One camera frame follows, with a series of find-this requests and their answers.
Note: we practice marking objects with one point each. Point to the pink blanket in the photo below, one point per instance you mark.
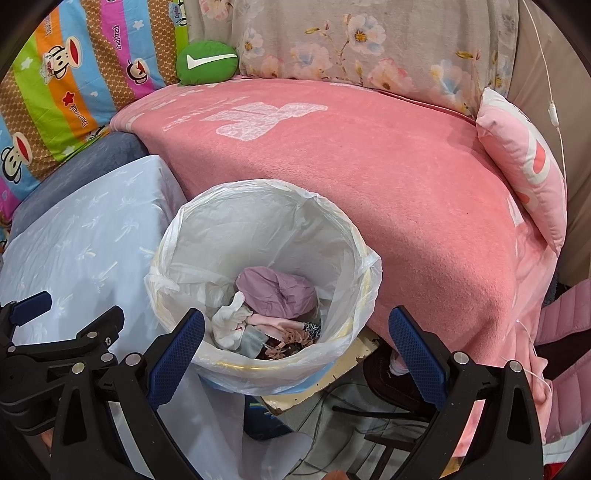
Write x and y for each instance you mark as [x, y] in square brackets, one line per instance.
[369, 184]

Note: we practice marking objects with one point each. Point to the green cushion with white mark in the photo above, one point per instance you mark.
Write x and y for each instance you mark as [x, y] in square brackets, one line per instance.
[203, 74]

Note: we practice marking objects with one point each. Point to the blue-grey cushion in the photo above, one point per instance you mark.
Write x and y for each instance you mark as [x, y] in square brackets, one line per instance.
[92, 166]

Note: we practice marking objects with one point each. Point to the dark cloth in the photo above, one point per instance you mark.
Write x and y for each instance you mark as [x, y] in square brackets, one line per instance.
[383, 383]

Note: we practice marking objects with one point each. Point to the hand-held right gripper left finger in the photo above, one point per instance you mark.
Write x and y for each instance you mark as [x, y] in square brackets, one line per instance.
[178, 355]

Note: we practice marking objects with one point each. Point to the light blue printed tablecloth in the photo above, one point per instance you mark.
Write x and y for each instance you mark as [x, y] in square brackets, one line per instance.
[92, 240]

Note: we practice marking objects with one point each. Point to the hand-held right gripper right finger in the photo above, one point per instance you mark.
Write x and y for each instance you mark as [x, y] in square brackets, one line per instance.
[415, 355]

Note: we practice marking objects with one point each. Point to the floral print cloth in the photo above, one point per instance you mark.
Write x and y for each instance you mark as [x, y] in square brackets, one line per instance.
[369, 46]

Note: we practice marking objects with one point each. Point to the white knit glove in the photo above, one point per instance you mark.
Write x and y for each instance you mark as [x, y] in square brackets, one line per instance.
[228, 323]

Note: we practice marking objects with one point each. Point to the pink and white pillow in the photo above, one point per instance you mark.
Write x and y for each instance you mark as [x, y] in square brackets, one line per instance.
[521, 152]

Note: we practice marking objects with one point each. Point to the salmon fabric piece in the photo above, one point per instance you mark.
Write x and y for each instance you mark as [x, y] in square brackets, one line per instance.
[272, 323]

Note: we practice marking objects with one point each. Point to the black metal frame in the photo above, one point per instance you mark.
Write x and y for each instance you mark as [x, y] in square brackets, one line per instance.
[383, 414]

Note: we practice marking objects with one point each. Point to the pink padded jacket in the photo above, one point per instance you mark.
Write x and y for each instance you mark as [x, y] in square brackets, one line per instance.
[572, 314]

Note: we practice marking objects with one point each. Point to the colourful monkey print pillow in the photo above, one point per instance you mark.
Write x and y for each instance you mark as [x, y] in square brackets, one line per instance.
[69, 69]

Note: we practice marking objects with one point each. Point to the leopard print scrunchie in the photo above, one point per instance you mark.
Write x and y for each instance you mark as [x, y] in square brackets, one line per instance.
[311, 331]

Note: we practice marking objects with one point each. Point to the bin with white plastic bag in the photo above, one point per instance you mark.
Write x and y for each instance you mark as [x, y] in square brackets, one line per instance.
[277, 221]

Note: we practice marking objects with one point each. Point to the mauve cloth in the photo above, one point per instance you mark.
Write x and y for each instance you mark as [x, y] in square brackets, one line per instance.
[277, 290]

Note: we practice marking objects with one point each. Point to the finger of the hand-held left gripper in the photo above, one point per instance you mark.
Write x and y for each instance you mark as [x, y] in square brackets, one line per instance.
[32, 307]
[104, 327]

